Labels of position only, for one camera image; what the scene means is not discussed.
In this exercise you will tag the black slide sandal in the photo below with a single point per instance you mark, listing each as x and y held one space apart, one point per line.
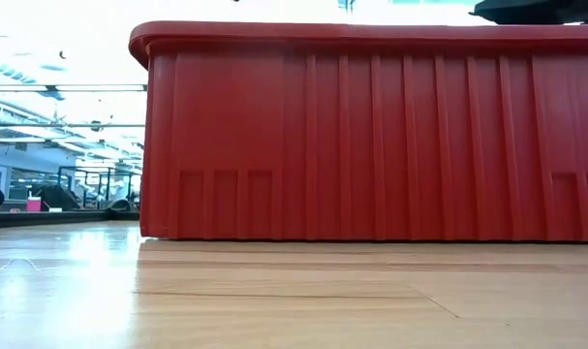
540 12

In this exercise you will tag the red plastic bin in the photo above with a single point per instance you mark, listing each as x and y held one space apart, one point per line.
371 145

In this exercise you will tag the long ceiling light fixture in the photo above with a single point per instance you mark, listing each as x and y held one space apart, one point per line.
80 88

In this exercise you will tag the black office chair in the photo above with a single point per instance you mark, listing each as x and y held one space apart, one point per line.
56 199

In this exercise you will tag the pink cup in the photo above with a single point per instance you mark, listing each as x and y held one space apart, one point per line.
34 204

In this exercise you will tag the black aluminium table frame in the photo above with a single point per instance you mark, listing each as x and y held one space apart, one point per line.
56 219

